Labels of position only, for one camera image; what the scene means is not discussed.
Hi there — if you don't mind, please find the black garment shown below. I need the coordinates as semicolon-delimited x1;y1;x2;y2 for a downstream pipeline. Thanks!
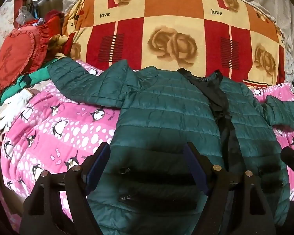
178;68;244;174

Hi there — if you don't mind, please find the green cloth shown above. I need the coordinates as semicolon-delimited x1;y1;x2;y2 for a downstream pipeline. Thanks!
0;62;53;104

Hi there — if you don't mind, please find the dark green puffer jacket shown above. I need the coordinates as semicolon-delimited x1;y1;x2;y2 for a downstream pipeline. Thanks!
47;58;294;235

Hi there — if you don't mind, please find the floral bed sheet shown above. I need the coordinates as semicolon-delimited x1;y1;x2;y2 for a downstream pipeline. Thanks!
280;50;294;85

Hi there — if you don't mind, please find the red cloth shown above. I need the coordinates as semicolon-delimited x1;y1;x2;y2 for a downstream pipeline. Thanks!
44;10;64;24

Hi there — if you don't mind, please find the white printed cloth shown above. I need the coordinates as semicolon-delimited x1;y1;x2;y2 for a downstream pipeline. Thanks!
0;88;37;134

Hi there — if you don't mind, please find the red heart-shaped cushion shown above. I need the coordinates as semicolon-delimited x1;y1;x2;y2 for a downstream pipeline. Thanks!
0;20;52;90

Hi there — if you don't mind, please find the pink penguin blanket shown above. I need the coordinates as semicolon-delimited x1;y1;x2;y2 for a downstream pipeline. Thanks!
0;60;294;226

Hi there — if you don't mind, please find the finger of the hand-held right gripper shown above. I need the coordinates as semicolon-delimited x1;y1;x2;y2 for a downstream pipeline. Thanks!
281;146;294;177

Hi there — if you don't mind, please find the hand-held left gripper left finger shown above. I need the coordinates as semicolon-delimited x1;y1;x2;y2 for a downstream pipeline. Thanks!
19;142;111;235

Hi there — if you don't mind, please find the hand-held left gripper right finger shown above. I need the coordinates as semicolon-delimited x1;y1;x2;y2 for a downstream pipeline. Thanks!
183;142;278;235

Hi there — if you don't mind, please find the clear plastic bag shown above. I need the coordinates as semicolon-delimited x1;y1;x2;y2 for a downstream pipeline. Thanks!
14;5;38;24

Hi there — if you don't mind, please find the rose-patterned checked quilt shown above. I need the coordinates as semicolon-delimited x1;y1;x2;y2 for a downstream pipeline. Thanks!
62;0;286;87

